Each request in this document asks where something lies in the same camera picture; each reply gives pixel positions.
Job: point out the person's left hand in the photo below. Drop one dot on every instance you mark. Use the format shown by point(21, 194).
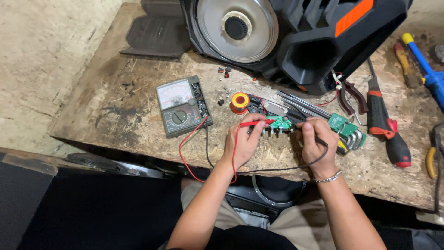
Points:
point(239, 142)

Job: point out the person's right hand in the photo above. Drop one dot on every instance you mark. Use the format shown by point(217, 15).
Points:
point(321, 149)

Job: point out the black multimeter probe with lead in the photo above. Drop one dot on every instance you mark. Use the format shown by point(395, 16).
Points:
point(321, 140)

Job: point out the red multimeter probe with lead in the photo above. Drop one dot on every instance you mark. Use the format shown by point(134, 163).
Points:
point(249, 123)

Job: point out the hex key set green holder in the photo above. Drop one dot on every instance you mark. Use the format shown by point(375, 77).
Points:
point(347, 130)

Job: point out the black plastic control panel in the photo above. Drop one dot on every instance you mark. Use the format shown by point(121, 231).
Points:
point(256, 106)

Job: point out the small green circuit board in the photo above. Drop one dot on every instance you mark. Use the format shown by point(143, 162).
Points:
point(281, 123)

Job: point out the grey metal bars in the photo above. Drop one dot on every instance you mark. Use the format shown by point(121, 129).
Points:
point(305, 103)

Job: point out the red black screwdriver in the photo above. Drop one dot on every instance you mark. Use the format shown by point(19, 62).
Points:
point(380, 118)

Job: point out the grey analog multimeter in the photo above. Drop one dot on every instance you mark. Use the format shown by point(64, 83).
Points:
point(180, 104)

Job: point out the black orange knob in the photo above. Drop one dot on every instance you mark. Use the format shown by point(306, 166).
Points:
point(227, 72)

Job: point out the large black speaker cabinet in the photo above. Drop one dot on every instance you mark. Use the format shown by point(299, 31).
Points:
point(312, 59)

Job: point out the black shirt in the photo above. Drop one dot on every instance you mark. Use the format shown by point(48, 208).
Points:
point(249, 239)

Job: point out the black speaker grille panel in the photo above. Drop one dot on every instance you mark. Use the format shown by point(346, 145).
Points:
point(156, 33)

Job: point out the round grey metal part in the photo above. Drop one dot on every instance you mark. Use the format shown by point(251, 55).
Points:
point(440, 52)

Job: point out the black speaker box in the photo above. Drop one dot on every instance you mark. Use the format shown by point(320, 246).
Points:
point(86, 215)

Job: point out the black round speaker frame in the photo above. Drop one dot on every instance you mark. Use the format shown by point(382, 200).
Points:
point(277, 192)

